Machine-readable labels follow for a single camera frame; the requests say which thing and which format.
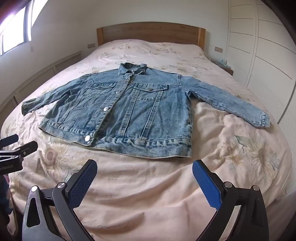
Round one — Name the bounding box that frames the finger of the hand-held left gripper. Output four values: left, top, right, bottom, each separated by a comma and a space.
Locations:
13, 141, 38, 161
0, 134, 19, 147

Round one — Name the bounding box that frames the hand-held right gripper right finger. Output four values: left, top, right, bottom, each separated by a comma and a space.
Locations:
192, 160, 270, 241

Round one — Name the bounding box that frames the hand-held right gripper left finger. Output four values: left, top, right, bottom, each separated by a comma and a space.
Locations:
22, 159, 98, 241

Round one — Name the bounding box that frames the blue denim jacket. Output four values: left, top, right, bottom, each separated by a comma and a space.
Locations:
21, 62, 270, 160

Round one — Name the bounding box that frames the floral beige bed duvet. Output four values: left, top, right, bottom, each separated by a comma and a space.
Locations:
0, 39, 288, 241

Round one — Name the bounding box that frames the window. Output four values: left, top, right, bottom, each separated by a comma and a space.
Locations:
0, 0, 49, 56

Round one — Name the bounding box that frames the wooden nightstand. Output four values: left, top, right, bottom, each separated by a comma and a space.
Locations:
214, 61, 234, 76

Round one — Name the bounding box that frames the white panelled wardrobe door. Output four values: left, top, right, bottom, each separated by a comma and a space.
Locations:
228, 0, 296, 130

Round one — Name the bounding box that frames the wooden bed headboard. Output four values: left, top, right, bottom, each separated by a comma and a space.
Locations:
96, 22, 206, 51

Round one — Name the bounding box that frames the low white wall cabinet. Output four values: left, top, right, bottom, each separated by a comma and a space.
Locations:
0, 51, 82, 116

